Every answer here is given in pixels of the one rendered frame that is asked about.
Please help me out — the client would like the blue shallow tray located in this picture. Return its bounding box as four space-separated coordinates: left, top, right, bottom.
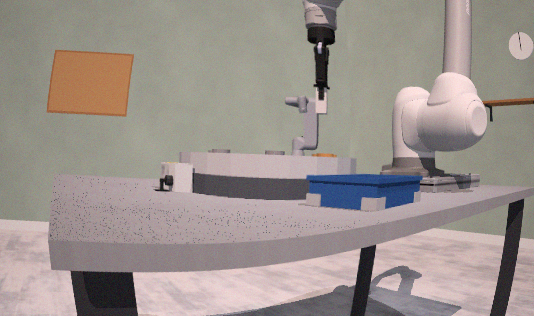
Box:
306 174 423 211

